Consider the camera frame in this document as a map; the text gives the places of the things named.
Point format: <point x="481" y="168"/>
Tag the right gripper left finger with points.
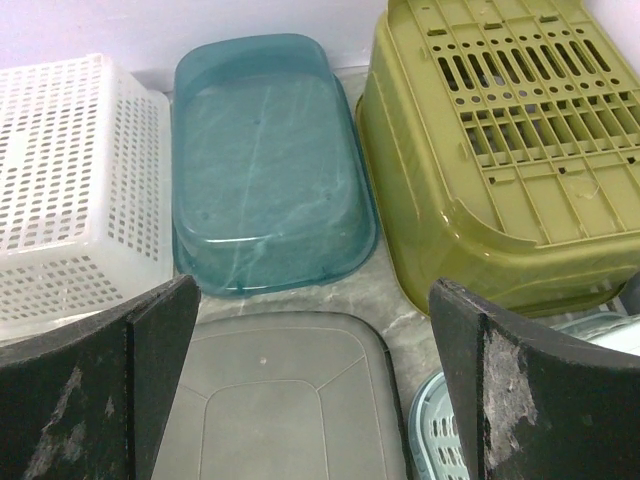
<point x="91" y="399"/>

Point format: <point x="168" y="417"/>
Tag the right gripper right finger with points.
<point x="529" y="401"/>

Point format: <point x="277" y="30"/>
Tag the light blue perforated basket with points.
<point x="433" y="431"/>

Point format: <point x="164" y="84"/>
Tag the grey plastic tub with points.
<point x="285" y="395"/>

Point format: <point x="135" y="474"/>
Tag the white perforated basket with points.
<point x="85" y="192"/>

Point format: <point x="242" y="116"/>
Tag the olive green plastic basket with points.
<point x="502" y="143"/>

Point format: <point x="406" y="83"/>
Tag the teal transparent plastic tub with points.
<point x="270" y="191"/>

